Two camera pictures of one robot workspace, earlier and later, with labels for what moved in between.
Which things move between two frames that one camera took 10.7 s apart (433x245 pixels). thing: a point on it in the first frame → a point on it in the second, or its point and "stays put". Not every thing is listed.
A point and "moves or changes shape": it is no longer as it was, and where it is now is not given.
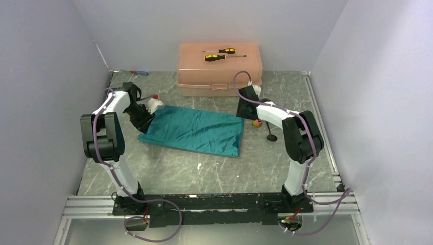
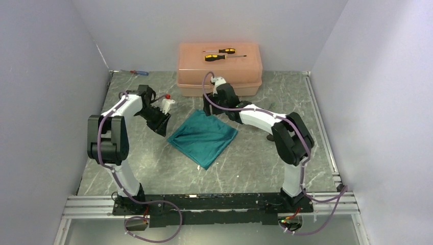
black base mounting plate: [171, 210] stays put
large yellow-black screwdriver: [212, 57] stays put
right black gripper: [240, 113] → [206, 105]
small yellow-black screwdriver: [229, 50] stays put
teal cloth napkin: [207, 130] moves or changes shape
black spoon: [270, 137] stays put
